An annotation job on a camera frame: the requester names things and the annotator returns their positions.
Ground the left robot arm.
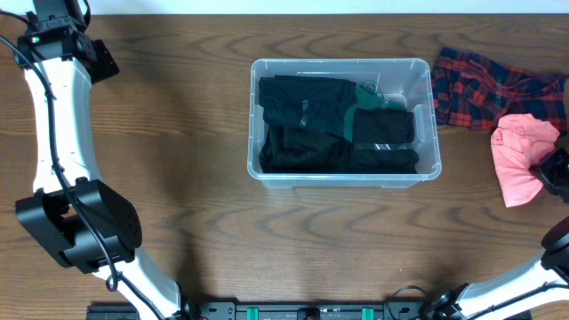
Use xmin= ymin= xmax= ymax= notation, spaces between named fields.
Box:
xmin=13 ymin=0 xmax=189 ymax=319

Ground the small black garment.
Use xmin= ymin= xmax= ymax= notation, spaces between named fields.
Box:
xmin=259 ymin=76 xmax=357 ymax=136

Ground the dark green garment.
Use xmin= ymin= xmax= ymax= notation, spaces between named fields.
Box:
xmin=343 ymin=84 xmax=405 ymax=142

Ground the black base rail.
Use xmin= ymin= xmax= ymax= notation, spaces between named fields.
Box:
xmin=86 ymin=300 xmax=533 ymax=320

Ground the large black garment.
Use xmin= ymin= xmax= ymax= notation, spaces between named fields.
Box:
xmin=259 ymin=125 xmax=354 ymax=174

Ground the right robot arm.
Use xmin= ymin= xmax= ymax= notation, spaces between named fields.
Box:
xmin=420 ymin=219 xmax=568 ymax=319

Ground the pink garment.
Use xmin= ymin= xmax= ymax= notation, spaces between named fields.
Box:
xmin=491 ymin=114 xmax=560 ymax=208

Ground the clear plastic storage bin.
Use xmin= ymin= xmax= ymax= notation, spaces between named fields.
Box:
xmin=247 ymin=58 xmax=442 ymax=189

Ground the red plaid flannel shirt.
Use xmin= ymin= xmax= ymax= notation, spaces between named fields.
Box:
xmin=431 ymin=47 xmax=568 ymax=135

